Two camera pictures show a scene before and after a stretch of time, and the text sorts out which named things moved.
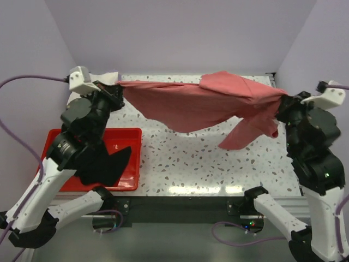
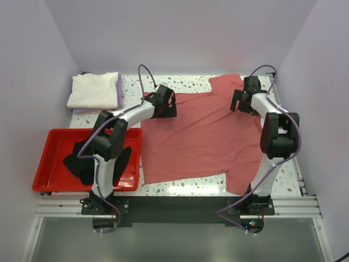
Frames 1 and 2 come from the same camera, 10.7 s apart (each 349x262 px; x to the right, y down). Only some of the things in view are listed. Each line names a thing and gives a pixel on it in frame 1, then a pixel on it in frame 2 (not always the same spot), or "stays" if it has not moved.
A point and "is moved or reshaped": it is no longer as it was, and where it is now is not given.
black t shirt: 96,167 stays
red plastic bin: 115,139 stays
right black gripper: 289,101 to 238,95
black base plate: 179,210 stays
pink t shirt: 176,106 is moved or reshaped
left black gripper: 114,93 to 170,111
